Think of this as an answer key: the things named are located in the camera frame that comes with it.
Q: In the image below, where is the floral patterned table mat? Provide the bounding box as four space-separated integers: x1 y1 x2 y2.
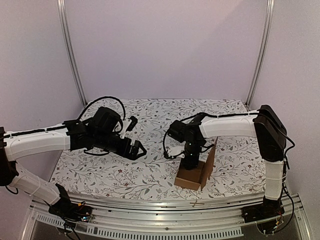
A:
50 99 266 201

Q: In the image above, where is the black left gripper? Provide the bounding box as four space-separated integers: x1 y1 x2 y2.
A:
93 131 148 161

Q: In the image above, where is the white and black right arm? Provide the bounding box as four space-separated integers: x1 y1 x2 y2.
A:
170 105 295 223

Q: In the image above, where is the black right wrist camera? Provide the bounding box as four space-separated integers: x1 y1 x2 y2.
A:
167 120 187 143

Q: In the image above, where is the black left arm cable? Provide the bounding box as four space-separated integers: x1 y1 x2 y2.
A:
78 96 126 121

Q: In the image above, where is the aluminium front rail base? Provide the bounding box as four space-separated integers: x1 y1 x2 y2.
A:
21 193 316 240

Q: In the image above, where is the left aluminium frame post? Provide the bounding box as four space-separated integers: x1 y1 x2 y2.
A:
56 0 87 107

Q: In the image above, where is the right aluminium frame post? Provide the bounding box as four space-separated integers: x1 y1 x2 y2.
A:
245 0 275 108

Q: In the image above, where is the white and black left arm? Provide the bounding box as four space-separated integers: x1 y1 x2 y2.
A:
0 118 147 222

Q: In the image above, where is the aluminium frame post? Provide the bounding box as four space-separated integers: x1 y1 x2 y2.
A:
245 0 275 108
56 0 87 107

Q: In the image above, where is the brown cardboard box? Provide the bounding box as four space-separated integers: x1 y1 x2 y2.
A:
174 137 218 191

